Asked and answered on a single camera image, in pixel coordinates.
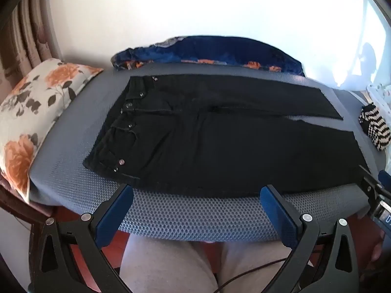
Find dark wooden bed frame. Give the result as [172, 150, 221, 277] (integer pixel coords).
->
[0, 174, 42, 231]

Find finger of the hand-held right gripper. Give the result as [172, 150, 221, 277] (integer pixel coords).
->
[359, 165, 381, 202]
[378, 170, 391, 195]

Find floral pillow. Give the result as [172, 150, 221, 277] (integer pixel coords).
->
[0, 58, 104, 203]

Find black cable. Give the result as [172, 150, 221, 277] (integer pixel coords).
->
[214, 258, 294, 293]

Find blue floral blanket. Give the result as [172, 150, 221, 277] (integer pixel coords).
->
[110, 36, 306, 77]

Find white patterned cloth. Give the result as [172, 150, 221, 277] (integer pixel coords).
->
[367, 82, 391, 113]

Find beige curtain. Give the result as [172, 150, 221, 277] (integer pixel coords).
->
[0, 0, 62, 77]

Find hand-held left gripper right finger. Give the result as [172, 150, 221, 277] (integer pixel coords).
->
[260, 185, 359, 293]

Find person's right hand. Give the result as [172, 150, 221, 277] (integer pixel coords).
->
[368, 229, 387, 265]

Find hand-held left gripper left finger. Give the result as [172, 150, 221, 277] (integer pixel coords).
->
[28, 184, 134, 293]

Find grey mesh mat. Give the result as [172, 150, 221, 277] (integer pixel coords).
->
[29, 63, 391, 241]

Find black and white striped cloth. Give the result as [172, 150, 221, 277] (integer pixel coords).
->
[358, 104, 391, 151]

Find person's grey trousers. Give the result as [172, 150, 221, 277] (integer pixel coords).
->
[119, 233, 312, 293]

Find black pants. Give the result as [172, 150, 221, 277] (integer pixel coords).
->
[83, 75, 371, 197]

